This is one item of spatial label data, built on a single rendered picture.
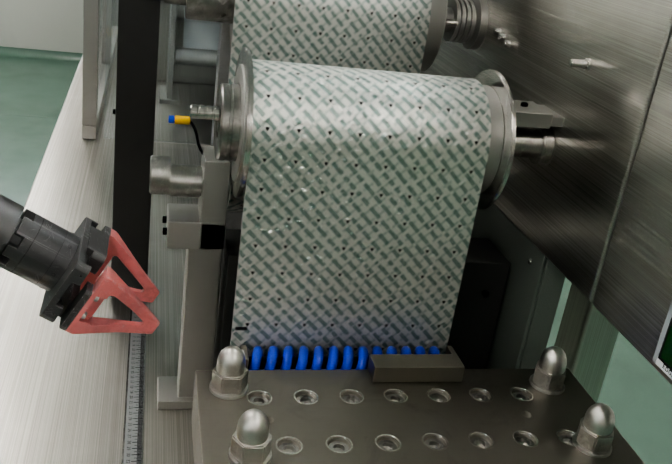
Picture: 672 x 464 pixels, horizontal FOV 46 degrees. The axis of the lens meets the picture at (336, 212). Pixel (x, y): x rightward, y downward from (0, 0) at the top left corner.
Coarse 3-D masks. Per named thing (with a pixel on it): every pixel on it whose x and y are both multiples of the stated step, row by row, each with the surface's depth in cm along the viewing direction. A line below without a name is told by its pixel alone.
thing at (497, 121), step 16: (240, 64) 77; (240, 80) 76; (496, 96) 80; (496, 112) 79; (496, 128) 78; (240, 144) 74; (496, 144) 78; (240, 160) 74; (496, 160) 79; (480, 192) 83
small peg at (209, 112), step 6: (192, 108) 74; (198, 108) 74; (204, 108) 74; (210, 108) 75; (216, 108) 75; (192, 114) 74; (198, 114) 74; (204, 114) 74; (210, 114) 75; (216, 114) 75; (216, 120) 75
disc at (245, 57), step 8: (248, 48) 75; (240, 56) 78; (248, 56) 73; (248, 64) 73; (248, 72) 72; (248, 80) 71; (248, 88) 71; (248, 96) 71; (248, 104) 71; (248, 112) 71; (248, 120) 71; (248, 128) 71; (248, 136) 71; (248, 144) 71; (248, 152) 71; (248, 160) 72; (240, 168) 74; (240, 176) 74; (232, 184) 80; (240, 184) 74; (232, 192) 80; (240, 192) 75
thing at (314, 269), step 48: (288, 192) 75; (240, 240) 76; (288, 240) 77; (336, 240) 78; (384, 240) 79; (432, 240) 80; (240, 288) 78; (288, 288) 79; (336, 288) 80; (384, 288) 81; (432, 288) 83; (240, 336) 80; (288, 336) 81; (336, 336) 83; (384, 336) 84; (432, 336) 85
